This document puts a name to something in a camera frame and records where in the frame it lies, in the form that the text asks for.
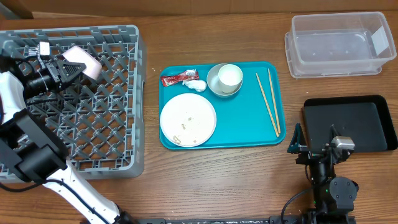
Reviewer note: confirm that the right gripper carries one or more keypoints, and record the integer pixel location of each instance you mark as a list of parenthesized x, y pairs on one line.
[(314, 154)]

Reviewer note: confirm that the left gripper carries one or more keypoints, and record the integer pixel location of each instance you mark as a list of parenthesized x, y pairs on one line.
[(64, 74)]

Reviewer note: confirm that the small pink-white bowl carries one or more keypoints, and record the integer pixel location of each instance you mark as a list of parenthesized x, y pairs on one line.
[(78, 55)]

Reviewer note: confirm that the white cup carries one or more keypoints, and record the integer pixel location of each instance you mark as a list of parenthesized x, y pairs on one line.
[(230, 77)]

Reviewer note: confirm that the grey bowl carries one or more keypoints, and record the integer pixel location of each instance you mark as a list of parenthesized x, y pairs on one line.
[(213, 82)]

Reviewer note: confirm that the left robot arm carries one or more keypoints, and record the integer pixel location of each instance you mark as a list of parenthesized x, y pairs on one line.
[(33, 152)]

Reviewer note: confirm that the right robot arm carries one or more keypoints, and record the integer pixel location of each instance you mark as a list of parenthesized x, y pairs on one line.
[(333, 196)]

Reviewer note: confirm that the black plastic tray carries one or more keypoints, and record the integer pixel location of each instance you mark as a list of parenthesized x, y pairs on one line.
[(365, 119)]

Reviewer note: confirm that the grey plastic dish rack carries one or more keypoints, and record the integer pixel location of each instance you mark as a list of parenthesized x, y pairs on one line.
[(100, 120)]

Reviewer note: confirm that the teal plastic tray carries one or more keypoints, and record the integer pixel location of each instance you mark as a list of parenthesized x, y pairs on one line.
[(243, 120)]

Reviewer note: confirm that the left wooden chopstick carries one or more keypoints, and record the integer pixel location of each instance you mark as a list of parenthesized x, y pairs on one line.
[(267, 106)]

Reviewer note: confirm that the clear plastic bin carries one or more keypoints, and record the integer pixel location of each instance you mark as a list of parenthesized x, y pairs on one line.
[(338, 44)]

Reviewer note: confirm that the red snack wrapper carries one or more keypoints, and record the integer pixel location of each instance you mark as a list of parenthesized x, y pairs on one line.
[(187, 76)]

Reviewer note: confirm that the crumpled white tissue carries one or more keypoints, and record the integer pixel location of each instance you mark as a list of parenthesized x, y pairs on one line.
[(197, 85)]

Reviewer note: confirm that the large white dirty plate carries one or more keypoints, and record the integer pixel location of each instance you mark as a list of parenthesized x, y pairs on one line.
[(188, 120)]

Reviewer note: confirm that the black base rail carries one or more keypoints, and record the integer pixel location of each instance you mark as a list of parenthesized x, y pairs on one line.
[(270, 220)]

